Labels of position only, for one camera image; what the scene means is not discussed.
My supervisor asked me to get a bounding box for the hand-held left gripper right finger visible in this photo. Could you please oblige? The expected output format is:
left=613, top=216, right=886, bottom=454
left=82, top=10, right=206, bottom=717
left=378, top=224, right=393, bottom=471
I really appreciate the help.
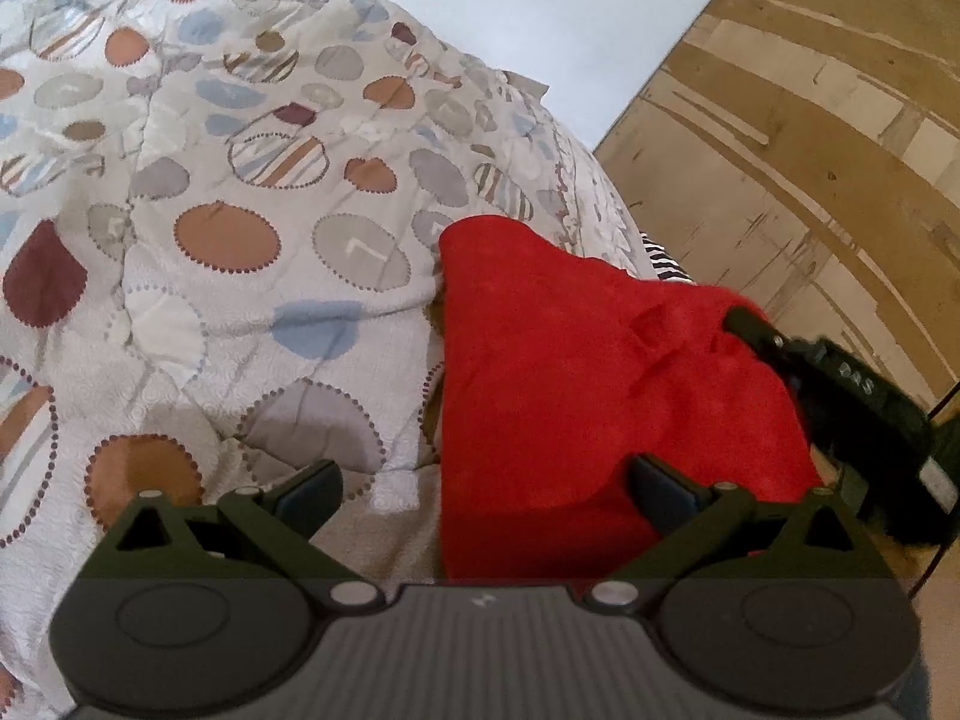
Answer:
left=589, top=453, right=880, bottom=610

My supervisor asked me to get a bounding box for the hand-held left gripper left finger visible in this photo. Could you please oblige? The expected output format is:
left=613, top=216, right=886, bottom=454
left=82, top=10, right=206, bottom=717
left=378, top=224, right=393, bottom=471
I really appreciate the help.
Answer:
left=105, top=459, right=385, bottom=610

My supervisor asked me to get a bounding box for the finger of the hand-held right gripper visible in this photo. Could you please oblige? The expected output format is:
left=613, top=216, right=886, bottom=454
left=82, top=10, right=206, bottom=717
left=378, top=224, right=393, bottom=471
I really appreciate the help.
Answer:
left=722, top=306, right=792, bottom=365

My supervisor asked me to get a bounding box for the red sweater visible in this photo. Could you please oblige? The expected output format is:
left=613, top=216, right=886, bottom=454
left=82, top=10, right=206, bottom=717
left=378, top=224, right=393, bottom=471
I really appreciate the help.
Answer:
left=436, top=215, right=827, bottom=584

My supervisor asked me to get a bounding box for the black pink striped blanket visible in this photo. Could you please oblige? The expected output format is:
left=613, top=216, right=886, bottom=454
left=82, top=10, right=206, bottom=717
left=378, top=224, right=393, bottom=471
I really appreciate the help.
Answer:
left=639, top=235, right=695, bottom=284

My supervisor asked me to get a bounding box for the wooden plywood board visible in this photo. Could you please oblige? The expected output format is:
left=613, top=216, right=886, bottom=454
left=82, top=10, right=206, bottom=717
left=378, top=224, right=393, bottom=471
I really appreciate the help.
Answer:
left=592, top=0, right=960, bottom=425

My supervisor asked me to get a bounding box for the circle patterned quilt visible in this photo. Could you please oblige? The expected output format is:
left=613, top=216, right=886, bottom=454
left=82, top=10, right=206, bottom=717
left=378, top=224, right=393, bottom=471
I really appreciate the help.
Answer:
left=0, top=0, right=646, bottom=720

